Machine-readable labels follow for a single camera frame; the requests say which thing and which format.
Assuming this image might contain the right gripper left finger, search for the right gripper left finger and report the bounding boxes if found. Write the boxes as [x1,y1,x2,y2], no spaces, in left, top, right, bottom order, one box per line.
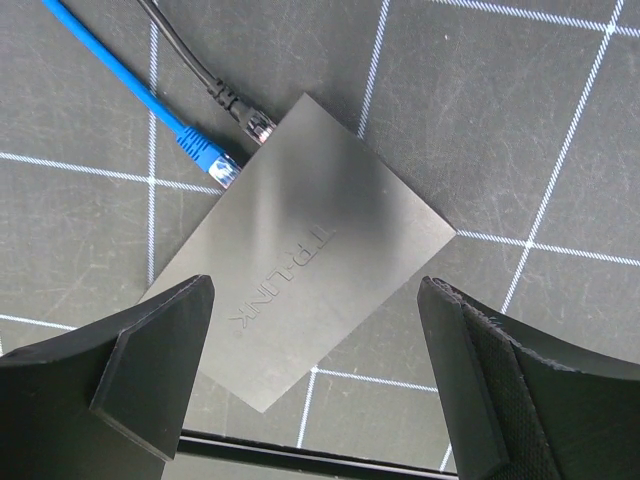
[1,275,215,479]

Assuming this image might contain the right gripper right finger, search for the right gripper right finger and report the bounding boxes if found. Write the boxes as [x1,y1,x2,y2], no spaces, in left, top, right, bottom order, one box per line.
[417,277,639,479]

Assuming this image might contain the black grid mat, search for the black grid mat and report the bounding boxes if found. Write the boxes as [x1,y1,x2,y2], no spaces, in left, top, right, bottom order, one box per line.
[0,0,640,474]

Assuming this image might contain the black ethernet cable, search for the black ethernet cable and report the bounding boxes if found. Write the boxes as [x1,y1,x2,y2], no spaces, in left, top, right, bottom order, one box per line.
[140,0,276,147]

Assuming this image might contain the blue ethernet cable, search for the blue ethernet cable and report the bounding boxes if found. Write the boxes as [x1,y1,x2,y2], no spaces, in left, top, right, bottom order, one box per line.
[40,0,240,190]

